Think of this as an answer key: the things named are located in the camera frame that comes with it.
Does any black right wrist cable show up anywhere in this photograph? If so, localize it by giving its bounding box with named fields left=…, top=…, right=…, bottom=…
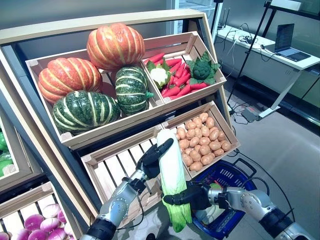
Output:
left=246, top=176, right=270, bottom=198

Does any wooden slatted cabbage crate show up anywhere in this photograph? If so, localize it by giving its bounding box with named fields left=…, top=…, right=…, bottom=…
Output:
left=81, top=123, right=191, bottom=226

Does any blue plastic shopping basket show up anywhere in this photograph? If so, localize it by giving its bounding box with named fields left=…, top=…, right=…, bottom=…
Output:
left=191, top=157, right=258, bottom=240

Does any wooden carrot crate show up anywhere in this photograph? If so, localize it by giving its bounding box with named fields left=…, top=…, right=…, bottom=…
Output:
left=141, top=31, right=227, bottom=105

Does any toy green broccoli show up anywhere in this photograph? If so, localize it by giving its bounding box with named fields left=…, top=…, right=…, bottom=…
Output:
left=186, top=51, right=221, bottom=86

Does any black metal glass shelving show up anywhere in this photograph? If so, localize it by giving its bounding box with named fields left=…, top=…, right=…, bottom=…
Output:
left=259, top=0, right=320, bottom=118

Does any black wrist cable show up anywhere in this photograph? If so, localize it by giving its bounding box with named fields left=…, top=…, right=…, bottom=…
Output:
left=136, top=189, right=145, bottom=221
left=246, top=176, right=270, bottom=198

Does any black cable bundle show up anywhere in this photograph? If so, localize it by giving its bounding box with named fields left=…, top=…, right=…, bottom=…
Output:
left=238, top=34, right=256, bottom=45

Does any white box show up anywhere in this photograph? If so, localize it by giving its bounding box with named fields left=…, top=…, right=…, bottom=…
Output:
left=270, top=0, right=302, bottom=11

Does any wooden potato crate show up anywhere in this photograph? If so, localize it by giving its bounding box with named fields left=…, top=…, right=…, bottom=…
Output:
left=161, top=100, right=241, bottom=180

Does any black floor cable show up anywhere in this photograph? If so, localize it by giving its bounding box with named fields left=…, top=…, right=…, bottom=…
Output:
left=226, top=147, right=296, bottom=226

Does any wooden pumpkin crate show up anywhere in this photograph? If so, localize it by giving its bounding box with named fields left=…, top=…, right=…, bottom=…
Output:
left=25, top=47, right=166, bottom=150

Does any grey power adapter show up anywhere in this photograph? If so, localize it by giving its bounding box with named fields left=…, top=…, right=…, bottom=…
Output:
left=241, top=106, right=261, bottom=123

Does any wooden green produce crate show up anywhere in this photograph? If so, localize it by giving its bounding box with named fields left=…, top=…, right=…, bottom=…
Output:
left=0, top=113, right=45, bottom=192

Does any green toy vegetable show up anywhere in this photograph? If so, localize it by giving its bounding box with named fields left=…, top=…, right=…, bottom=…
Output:
left=0, top=157, right=15, bottom=177
left=0, top=131, right=10, bottom=152

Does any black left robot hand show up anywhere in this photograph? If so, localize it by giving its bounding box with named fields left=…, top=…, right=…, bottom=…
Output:
left=136, top=137, right=175, bottom=180

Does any black router with antennas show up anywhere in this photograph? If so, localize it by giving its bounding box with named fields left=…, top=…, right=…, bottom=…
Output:
left=216, top=7, right=231, bottom=31

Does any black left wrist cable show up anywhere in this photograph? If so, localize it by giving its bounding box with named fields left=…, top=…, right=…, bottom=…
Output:
left=136, top=189, right=145, bottom=221

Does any green striped pumpkin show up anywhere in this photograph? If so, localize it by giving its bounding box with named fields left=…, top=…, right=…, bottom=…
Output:
left=114, top=66, right=155, bottom=116
left=51, top=90, right=122, bottom=135

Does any wooden onion crate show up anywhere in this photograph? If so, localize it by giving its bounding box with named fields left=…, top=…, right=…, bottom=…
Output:
left=0, top=181, right=85, bottom=240

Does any black tripod stand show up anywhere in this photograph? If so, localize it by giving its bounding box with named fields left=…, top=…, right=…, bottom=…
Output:
left=226, top=1, right=272, bottom=107

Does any white desk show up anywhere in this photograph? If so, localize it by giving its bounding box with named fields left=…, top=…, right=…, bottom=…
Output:
left=214, top=26, right=320, bottom=119

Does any black camera pole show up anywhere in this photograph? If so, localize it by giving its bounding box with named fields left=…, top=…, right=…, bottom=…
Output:
left=211, top=0, right=225, bottom=36

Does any grey open laptop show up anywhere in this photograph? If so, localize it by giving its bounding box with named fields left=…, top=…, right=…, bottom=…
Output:
left=274, top=23, right=313, bottom=62

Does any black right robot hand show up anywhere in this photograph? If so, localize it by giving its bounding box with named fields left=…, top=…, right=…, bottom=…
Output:
left=163, top=181, right=213, bottom=211

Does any toy white cauliflower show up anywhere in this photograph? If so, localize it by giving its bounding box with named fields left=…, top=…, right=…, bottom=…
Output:
left=146, top=61, right=172, bottom=89

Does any orange striped pumpkin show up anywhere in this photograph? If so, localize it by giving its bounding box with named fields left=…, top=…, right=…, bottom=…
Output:
left=37, top=57, right=103, bottom=105
left=86, top=22, right=145, bottom=71

